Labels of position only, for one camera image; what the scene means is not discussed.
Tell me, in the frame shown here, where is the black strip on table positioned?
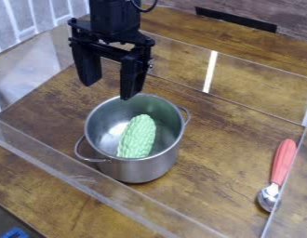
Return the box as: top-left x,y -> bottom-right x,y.
195,7 -> 278,33

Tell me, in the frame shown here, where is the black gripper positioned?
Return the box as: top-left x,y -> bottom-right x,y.
68,0 -> 156,100

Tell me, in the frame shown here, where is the blue object at corner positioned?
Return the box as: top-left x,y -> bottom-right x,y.
0,228 -> 30,238

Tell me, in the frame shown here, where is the silver steel pot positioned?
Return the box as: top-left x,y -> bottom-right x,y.
78,93 -> 191,183

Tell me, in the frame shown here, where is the red handled ice cream scoop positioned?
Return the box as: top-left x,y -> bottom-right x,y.
258,139 -> 298,213

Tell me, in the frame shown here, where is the clear acrylic enclosure wall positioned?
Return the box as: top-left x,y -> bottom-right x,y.
0,26 -> 307,238

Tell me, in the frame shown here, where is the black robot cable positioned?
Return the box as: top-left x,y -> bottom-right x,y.
130,0 -> 160,13

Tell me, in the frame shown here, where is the green bumpy bitter gourd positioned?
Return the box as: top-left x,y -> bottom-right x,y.
118,114 -> 156,158

